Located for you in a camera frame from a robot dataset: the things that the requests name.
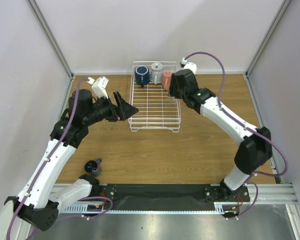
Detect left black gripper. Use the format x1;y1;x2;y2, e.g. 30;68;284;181
83;91;138;126

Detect pink ceramic mug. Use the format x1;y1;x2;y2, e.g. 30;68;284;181
161;71;172;90

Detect light grey flared mug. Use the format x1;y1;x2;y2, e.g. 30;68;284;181
150;62;163;85

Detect large dark blue mug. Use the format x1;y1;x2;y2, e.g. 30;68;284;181
134;65;150;88

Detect small dark blue mug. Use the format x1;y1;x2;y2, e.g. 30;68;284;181
84;158;102;177

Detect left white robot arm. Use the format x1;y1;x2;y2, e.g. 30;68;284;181
6;89;139;231

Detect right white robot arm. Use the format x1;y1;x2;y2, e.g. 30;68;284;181
169;69;273;201

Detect white wire dish rack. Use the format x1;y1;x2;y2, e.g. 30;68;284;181
128;61;181;133

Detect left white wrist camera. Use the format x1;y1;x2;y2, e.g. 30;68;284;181
87;76;109;99

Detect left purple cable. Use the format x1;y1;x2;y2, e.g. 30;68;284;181
6;77;113;240

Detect slotted grey cable duct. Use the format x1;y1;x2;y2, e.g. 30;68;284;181
61;201;240;216

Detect left aluminium frame post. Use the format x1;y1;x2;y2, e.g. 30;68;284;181
26;0;74;79

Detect aluminium frame post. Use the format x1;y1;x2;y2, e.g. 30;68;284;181
26;0;74;79
245;0;292;77

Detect right aluminium frame post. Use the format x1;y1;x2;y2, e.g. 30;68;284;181
245;0;292;77

